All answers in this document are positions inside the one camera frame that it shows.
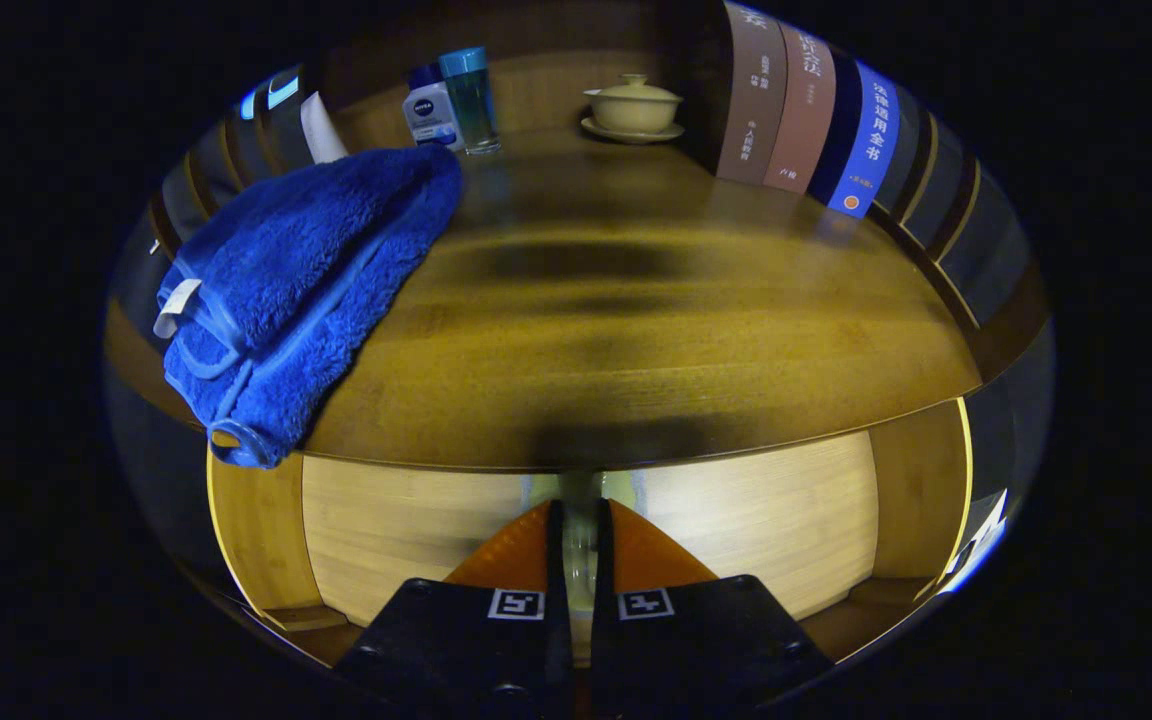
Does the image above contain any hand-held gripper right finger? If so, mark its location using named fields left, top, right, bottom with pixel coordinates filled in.
left=591, top=498, right=837, bottom=720

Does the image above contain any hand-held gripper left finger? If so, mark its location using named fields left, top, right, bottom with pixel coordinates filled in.
left=336, top=500, right=577, bottom=720

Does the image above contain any pale green white ornament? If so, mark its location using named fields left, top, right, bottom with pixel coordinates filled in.
left=526, top=468, right=649, bottom=641

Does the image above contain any wooden drawer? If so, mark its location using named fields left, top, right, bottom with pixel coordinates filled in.
left=206, top=398, right=1012, bottom=666

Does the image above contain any wooden countertop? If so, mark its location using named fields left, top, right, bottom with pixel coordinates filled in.
left=101, top=125, right=985, bottom=471

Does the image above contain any wooden cabinet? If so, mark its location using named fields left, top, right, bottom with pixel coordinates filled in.
left=106, top=0, right=1052, bottom=421

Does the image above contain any blue towel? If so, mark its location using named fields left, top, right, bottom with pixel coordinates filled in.
left=154, top=145, right=464, bottom=469

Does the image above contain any beige saucer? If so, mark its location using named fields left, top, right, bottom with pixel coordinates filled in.
left=580, top=117, right=685, bottom=145

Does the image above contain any beige lidded teacup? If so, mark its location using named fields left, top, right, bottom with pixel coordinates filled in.
left=584, top=74, right=684, bottom=135

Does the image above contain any white bottle with blue cap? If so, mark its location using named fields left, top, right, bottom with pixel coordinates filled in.
left=403, top=63, right=464, bottom=153

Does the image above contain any teal clear bottle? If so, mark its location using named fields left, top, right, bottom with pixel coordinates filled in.
left=438, top=46, right=502, bottom=156

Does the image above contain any dark brown book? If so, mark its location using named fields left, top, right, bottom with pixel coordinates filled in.
left=716, top=0, right=789, bottom=188

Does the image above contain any blue book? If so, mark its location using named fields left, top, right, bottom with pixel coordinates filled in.
left=808, top=55, right=902, bottom=219

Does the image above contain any reddish brown book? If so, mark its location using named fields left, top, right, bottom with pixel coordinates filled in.
left=764, top=20, right=837, bottom=195

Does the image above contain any white tube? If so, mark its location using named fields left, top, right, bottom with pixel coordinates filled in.
left=300, top=91, right=349, bottom=164

